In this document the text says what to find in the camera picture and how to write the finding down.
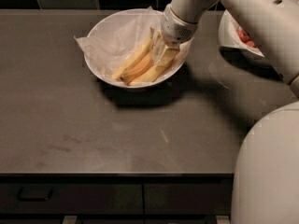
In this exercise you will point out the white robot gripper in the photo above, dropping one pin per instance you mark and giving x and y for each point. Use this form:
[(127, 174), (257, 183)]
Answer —
[(176, 29)]

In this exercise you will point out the yellow banana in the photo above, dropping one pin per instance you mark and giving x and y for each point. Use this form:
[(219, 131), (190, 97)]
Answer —
[(152, 74), (133, 59)]

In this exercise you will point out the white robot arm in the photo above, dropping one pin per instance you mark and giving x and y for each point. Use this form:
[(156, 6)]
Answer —
[(266, 176)]

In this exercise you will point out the middle orange-yellow banana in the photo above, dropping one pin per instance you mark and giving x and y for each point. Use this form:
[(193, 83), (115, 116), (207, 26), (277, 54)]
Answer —
[(132, 73)]

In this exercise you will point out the white bowl with bananas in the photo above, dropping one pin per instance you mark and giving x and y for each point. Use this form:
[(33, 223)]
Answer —
[(99, 31)]

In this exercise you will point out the white bowl with strawberries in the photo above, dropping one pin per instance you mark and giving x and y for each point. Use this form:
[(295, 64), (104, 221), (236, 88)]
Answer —
[(243, 52)]

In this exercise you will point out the white paper in strawberry bowl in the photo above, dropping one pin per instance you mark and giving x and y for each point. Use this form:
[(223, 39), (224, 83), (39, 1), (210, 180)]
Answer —
[(229, 31)]

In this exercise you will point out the white paper liner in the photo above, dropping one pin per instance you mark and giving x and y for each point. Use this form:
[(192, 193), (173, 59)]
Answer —
[(109, 44)]

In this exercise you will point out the right dark drawer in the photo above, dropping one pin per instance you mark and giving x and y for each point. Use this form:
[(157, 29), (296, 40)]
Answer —
[(188, 199)]

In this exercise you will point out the dark drawer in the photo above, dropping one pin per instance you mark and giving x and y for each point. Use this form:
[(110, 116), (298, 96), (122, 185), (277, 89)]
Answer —
[(80, 199), (188, 199)]

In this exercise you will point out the left dark drawer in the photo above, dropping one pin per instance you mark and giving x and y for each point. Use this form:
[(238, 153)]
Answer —
[(80, 199)]

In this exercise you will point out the left black drawer handle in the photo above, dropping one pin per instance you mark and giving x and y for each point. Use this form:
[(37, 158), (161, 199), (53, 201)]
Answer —
[(34, 194)]

